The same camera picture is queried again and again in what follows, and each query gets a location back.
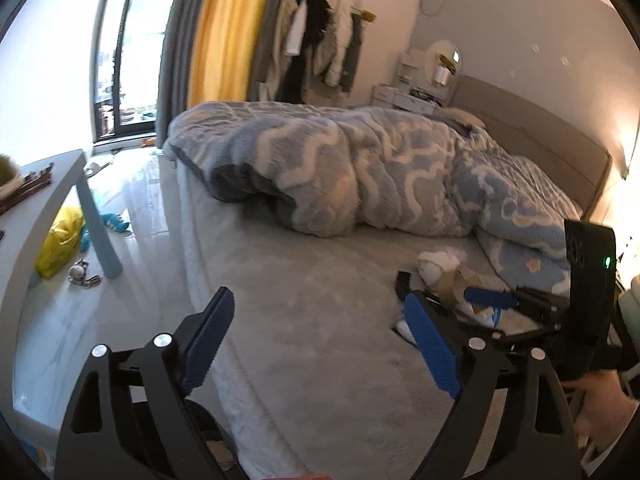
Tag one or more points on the dark green hanging scarf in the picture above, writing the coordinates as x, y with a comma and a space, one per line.
353, 50

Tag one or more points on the brown wooden sticks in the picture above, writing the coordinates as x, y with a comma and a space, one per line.
25, 187

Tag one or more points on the round mirror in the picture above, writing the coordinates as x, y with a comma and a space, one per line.
442, 52

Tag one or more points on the yellow curtain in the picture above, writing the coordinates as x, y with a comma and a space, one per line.
225, 35

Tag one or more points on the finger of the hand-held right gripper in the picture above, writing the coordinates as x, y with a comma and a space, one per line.
490, 297
525, 335

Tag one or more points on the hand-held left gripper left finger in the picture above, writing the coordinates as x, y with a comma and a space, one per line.
205, 350

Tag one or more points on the blue plush toy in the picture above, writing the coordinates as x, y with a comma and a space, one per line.
112, 221

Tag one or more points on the blue patterned fleece blanket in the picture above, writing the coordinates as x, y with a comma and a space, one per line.
380, 170

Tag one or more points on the metal key bunch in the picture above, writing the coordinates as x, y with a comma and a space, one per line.
80, 272

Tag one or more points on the white hanging garment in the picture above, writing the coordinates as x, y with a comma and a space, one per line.
297, 30

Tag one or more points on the light blue box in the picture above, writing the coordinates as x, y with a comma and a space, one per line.
33, 281

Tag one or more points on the small orange object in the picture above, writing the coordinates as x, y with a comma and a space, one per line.
148, 141

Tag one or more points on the beige pillow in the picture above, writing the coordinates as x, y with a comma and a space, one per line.
462, 116

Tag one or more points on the person's right hand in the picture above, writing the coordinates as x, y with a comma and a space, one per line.
605, 405

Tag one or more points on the black plastic holder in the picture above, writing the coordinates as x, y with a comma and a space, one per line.
404, 285

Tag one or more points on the dark framed window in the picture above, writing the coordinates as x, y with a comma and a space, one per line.
117, 60

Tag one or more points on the blue printed bag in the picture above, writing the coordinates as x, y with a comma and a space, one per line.
40, 460

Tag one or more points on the brown paper scrap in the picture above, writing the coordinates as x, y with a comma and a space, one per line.
457, 282

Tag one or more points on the yellow plastic bag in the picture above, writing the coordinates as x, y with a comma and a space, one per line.
60, 240

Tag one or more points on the beige padded headboard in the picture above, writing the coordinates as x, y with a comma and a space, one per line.
540, 130

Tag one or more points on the grey curtain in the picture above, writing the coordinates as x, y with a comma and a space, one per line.
177, 60

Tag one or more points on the person's dark clothing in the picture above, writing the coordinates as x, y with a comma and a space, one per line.
617, 460

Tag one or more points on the green fuzzy plant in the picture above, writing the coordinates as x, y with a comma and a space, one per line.
7, 175

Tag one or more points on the bed with grey sheet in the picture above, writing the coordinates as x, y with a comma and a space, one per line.
310, 300

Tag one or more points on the white dressing table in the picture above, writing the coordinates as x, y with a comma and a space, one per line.
405, 97

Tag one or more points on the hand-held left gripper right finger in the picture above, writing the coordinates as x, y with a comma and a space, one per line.
432, 345

